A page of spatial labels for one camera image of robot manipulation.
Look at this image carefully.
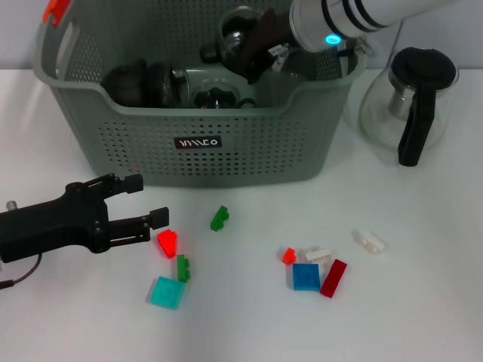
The green toy brick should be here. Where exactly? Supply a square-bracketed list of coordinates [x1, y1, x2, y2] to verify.
[176, 254, 192, 283]
[210, 205, 231, 232]

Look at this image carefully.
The dark clay teapot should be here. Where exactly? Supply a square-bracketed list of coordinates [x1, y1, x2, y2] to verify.
[100, 60, 148, 108]

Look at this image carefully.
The glass teapot black lid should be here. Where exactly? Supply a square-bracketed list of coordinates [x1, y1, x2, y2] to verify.
[358, 47, 460, 167]

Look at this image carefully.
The grey perforated storage basket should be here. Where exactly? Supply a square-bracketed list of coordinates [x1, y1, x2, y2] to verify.
[32, 0, 368, 189]

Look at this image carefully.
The clear whitish toy brick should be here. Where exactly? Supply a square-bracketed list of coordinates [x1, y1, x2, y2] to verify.
[352, 229, 386, 256]

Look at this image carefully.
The red sloped toy brick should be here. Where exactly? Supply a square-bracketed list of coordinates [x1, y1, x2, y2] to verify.
[156, 229, 179, 259]

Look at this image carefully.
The glass teacup black holder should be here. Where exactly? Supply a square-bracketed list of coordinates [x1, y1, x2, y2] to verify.
[190, 77, 257, 110]
[145, 62, 192, 109]
[199, 7, 265, 72]

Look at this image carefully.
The dark red long brick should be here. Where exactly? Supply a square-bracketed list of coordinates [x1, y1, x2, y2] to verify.
[319, 259, 348, 299]

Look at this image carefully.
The white toy brick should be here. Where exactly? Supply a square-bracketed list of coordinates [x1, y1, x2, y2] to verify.
[304, 247, 335, 262]

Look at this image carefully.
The thin grey wall cable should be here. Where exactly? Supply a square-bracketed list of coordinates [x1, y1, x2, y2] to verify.
[389, 20, 408, 52]

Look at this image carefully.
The left gripper cable with plug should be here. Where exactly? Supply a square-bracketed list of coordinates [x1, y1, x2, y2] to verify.
[0, 254, 42, 290]

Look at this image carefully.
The teal square toy plate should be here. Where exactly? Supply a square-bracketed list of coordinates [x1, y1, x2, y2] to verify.
[149, 276, 186, 311]

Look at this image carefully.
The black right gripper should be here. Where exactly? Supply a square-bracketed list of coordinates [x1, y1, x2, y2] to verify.
[241, 9, 303, 84]

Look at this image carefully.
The blue square toy plate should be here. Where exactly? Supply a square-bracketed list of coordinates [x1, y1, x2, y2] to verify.
[292, 262, 321, 292]

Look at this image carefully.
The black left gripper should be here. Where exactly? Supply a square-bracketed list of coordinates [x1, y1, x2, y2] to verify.
[0, 172, 171, 264]

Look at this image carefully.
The orange basket handle clip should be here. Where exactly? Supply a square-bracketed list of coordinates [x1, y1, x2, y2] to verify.
[42, 0, 72, 26]

